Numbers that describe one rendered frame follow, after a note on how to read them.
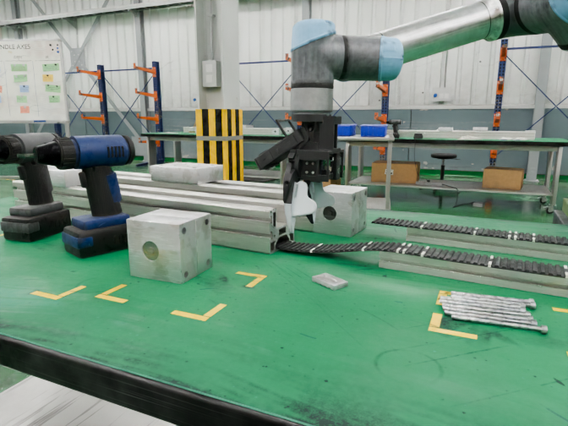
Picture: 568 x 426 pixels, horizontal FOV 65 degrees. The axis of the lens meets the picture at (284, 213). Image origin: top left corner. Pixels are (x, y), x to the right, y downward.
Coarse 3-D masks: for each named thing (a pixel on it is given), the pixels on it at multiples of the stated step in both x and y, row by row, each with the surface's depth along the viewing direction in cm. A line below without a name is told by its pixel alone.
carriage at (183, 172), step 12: (156, 168) 118; (168, 168) 116; (180, 168) 114; (192, 168) 113; (204, 168) 114; (216, 168) 119; (156, 180) 119; (168, 180) 117; (180, 180) 115; (192, 180) 113; (204, 180) 115; (216, 180) 119
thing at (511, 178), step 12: (372, 168) 567; (384, 168) 561; (396, 168) 556; (408, 168) 551; (492, 168) 523; (504, 168) 525; (516, 168) 522; (336, 180) 617; (372, 180) 570; (384, 180) 564; (396, 180) 559; (408, 180) 553; (492, 180) 516; (504, 180) 509; (516, 180) 502
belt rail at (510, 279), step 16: (384, 256) 76; (400, 256) 74; (416, 256) 73; (416, 272) 74; (432, 272) 72; (448, 272) 71; (464, 272) 71; (480, 272) 69; (496, 272) 68; (512, 272) 67; (512, 288) 67; (528, 288) 66; (544, 288) 65; (560, 288) 64
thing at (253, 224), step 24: (24, 192) 118; (72, 192) 108; (144, 192) 106; (168, 192) 103; (192, 192) 101; (72, 216) 110; (216, 216) 88; (240, 216) 86; (264, 216) 82; (216, 240) 89; (240, 240) 86; (264, 240) 83; (288, 240) 90
